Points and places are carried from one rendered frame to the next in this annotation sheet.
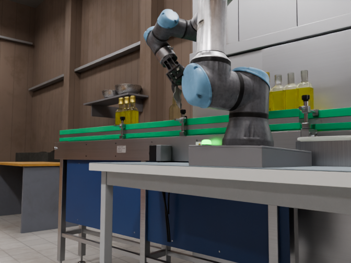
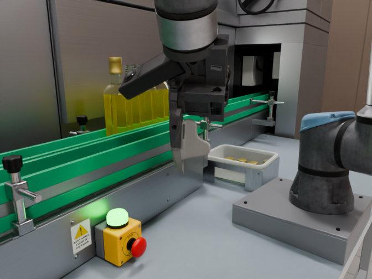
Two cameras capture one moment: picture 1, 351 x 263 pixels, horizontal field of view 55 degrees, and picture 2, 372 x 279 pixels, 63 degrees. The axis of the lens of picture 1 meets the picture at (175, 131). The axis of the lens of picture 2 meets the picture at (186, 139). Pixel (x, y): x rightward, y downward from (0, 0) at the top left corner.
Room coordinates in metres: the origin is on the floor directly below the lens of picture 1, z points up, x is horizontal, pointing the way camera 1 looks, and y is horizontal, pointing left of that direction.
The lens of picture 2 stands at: (1.43, 0.44, 1.15)
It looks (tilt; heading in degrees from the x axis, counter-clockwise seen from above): 15 degrees down; 262
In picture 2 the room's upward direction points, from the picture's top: straight up
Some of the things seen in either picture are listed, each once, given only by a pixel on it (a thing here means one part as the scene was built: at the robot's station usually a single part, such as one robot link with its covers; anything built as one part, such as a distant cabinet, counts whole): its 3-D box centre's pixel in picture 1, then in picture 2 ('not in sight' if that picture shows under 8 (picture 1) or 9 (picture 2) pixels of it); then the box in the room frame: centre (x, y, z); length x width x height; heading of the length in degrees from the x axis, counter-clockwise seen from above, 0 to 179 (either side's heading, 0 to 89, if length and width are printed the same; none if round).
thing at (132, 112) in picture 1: (132, 118); not in sight; (2.11, 0.27, 1.02); 0.06 x 0.06 x 0.28; 49
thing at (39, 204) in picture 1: (33, 191); not in sight; (4.14, 1.73, 0.35); 1.31 x 0.67 x 0.70; 41
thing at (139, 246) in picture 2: not in sight; (135, 246); (1.46, -0.11, 0.79); 0.04 x 0.03 x 0.04; 49
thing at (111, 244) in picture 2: not in sight; (119, 239); (1.50, -0.14, 0.79); 0.07 x 0.07 x 0.07; 49
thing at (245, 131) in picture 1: (247, 131); (321, 183); (1.00, -0.22, 0.85); 0.15 x 0.15 x 0.10
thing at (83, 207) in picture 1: (156, 199); not in sight; (1.90, 0.10, 0.54); 1.59 x 0.18 x 0.43; 49
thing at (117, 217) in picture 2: (206, 142); (117, 217); (1.50, -0.14, 0.84); 0.04 x 0.04 x 0.03
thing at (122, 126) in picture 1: (119, 127); not in sight; (1.93, 0.32, 0.94); 0.07 x 0.04 x 0.13; 139
